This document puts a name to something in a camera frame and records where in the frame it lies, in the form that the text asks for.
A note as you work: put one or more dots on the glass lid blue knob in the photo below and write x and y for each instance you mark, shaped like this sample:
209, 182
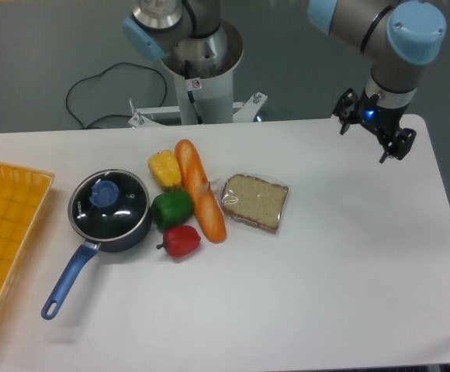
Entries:
110, 205

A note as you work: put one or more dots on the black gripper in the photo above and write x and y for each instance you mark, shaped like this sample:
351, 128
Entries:
380, 113

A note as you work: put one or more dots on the wrapped bread slice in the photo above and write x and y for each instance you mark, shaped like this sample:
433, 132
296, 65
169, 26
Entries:
251, 200

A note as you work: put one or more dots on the green bell pepper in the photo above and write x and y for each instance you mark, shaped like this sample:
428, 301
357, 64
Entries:
171, 209

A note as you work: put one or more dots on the yellow bell pepper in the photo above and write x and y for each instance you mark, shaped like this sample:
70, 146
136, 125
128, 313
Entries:
165, 170

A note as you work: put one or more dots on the red bell pepper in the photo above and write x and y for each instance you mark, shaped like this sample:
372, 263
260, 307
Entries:
180, 241

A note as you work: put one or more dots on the orange baguette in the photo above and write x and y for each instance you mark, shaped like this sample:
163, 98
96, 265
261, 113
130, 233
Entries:
196, 184

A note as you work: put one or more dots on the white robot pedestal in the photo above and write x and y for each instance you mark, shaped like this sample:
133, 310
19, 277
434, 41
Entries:
203, 73

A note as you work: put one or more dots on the dark blue saucepan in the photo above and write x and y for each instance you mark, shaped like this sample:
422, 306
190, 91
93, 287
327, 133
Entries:
86, 251

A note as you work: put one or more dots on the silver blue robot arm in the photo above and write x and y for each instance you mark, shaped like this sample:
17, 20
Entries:
400, 37

